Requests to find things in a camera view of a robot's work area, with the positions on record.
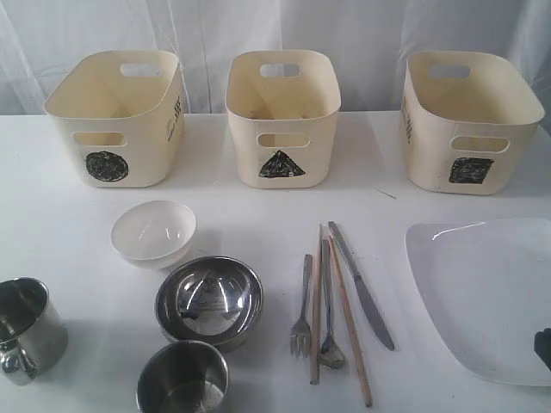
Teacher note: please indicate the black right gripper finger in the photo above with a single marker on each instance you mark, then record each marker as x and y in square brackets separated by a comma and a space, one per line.
[542, 346]

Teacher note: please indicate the stainless steel table knife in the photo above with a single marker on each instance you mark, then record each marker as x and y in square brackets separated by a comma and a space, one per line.
[369, 307]

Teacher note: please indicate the wooden chopstick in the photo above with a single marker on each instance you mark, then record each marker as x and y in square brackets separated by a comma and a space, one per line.
[349, 320]
[314, 356]

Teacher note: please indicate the stainless steel spoon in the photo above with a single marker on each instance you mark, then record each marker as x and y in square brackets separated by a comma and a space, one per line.
[330, 355]

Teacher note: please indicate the stainless steel fork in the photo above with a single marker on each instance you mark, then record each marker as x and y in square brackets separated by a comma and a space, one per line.
[300, 337]

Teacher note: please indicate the large stainless steel bowl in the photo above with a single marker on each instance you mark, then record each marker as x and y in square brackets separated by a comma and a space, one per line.
[212, 299]

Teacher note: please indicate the small stainless steel cup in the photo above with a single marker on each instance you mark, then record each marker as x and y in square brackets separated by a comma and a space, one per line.
[185, 376]

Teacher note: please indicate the white ceramic bowl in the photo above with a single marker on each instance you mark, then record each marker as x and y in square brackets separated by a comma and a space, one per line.
[155, 234]

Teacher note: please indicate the cream bin with circle mark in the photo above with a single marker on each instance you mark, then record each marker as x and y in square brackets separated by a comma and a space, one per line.
[120, 117]

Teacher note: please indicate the steel mug with handle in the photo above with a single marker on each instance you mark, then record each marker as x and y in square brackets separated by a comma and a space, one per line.
[33, 337]

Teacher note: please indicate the white square plate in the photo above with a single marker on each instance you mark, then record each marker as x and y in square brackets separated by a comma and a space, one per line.
[486, 288]

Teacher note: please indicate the cream bin with square mark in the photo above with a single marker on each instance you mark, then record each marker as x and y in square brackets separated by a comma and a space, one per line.
[467, 119]

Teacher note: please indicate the white backdrop curtain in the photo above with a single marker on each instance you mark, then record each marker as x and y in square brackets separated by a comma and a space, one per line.
[368, 42]

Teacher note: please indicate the cream bin with triangle mark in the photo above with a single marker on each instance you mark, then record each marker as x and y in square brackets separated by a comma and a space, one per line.
[282, 109]

